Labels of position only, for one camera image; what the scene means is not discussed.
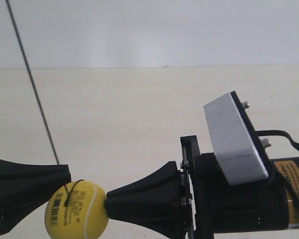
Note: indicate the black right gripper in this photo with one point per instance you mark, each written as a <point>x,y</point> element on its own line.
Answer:
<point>154,202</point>

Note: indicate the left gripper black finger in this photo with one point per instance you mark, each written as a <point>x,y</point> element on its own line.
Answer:
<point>26,176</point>
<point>21,196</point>

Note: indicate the yellow tennis ball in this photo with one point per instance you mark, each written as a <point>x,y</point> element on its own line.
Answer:
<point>77,211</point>

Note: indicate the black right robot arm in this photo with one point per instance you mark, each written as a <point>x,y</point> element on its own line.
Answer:
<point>287,170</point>

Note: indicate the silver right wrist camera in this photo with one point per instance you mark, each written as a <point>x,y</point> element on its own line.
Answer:
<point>237,149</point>

